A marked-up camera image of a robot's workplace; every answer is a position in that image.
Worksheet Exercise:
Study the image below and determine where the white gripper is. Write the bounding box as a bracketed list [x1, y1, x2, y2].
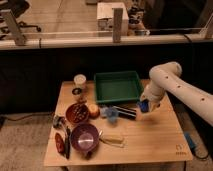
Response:
[140, 89, 163, 113]

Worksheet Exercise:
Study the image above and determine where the blue sponge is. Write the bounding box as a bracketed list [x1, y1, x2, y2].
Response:
[138, 100, 149, 113]

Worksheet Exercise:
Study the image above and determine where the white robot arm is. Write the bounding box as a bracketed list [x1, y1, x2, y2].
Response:
[140, 62, 213, 127]

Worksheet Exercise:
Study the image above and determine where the green plastic tray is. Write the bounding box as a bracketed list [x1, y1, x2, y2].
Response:
[94, 71, 143, 104]

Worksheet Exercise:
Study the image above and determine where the black rectangular case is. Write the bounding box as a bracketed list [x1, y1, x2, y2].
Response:
[115, 106, 136, 120]

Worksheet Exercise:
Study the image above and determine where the blue object on floor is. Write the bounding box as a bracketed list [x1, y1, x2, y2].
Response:
[184, 132, 196, 151]

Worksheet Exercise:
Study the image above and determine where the orange round fruit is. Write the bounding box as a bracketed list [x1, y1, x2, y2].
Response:
[88, 104, 100, 118]

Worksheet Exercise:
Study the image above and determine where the white paper cup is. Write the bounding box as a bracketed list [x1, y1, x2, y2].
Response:
[74, 74, 87, 90]

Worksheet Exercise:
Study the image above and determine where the small dark topped jar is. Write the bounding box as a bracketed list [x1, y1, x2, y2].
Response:
[72, 88, 82, 101]

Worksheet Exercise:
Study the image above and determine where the brown bowl with nuts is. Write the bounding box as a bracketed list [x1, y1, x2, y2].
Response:
[65, 103, 89, 125]

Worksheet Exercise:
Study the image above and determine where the purple bowl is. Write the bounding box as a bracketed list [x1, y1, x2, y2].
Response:
[71, 123, 99, 157]

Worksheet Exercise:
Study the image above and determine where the white cardboard box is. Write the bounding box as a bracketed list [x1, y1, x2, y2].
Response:
[97, 2, 129, 36]

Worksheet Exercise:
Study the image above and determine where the red spatula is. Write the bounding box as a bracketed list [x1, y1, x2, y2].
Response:
[55, 133, 65, 154]

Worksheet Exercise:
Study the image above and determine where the black office chair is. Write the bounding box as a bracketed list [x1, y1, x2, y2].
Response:
[0, 0, 41, 34]

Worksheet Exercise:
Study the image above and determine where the wooden right post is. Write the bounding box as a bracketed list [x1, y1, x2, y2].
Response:
[200, 13, 213, 39]

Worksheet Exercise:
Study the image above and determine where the wooden post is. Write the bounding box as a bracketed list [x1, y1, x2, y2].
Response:
[112, 8, 123, 43]
[200, 13, 213, 39]
[0, 9, 26, 46]

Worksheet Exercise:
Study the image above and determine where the wooden centre post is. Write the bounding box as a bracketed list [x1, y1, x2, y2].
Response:
[112, 8, 123, 43]

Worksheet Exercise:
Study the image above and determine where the wooden left post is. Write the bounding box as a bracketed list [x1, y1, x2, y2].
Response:
[0, 9, 26, 46]

